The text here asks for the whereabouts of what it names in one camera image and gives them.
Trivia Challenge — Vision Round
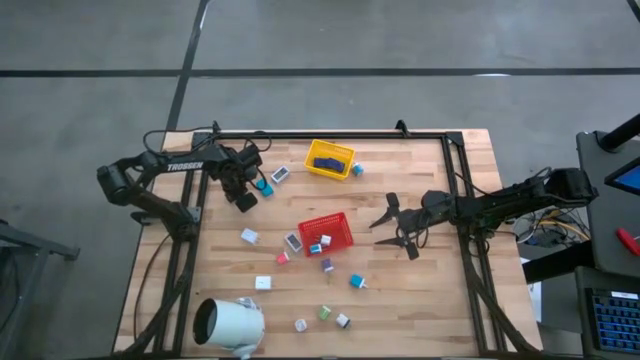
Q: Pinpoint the white cylindrical device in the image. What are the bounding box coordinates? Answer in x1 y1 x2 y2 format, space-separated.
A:
192 297 266 359

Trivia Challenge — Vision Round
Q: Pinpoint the red handled tool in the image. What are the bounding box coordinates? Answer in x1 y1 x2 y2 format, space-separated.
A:
615 227 640 258

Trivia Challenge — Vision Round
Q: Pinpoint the black pole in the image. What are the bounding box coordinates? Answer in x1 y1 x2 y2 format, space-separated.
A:
597 112 640 153

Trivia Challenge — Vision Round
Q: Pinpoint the brown cable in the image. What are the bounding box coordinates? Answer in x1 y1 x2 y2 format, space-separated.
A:
131 233 170 344

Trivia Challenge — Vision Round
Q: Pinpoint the yellow cable bundle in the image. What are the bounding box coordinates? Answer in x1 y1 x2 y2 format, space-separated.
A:
537 218 592 243

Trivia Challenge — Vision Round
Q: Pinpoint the blue screen tablet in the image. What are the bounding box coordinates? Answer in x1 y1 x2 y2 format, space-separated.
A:
604 157 640 197

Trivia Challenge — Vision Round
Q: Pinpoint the red plastic basket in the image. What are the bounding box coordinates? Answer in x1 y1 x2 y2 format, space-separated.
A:
297 211 355 258

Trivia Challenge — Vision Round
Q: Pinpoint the dark grey cart shelf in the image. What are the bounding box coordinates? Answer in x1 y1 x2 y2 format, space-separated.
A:
574 266 640 360

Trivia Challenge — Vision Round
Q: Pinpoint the yellow plastic basket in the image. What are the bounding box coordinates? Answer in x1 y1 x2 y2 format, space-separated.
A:
303 138 358 182

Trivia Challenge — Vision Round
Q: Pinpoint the grey metal rack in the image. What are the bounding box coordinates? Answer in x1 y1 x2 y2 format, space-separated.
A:
0 218 82 360

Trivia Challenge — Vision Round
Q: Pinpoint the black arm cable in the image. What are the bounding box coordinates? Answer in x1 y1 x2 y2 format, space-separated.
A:
141 125 274 154

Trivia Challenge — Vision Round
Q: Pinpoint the black crossbar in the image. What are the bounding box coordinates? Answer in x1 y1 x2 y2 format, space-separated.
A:
521 241 594 285

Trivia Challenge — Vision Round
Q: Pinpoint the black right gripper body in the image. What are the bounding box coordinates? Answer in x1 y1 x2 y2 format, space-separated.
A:
387 189 454 262

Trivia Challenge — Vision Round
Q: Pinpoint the white paper sheet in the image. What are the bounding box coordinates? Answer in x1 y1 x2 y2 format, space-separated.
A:
519 257 544 324

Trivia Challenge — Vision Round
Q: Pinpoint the dark grey side cart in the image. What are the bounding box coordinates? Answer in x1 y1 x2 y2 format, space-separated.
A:
575 130 640 279

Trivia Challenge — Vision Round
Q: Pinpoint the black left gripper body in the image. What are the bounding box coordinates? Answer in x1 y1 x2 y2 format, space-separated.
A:
214 147 264 215

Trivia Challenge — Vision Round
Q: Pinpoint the backlit keyboard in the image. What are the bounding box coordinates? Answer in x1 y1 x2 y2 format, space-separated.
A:
590 289 640 354

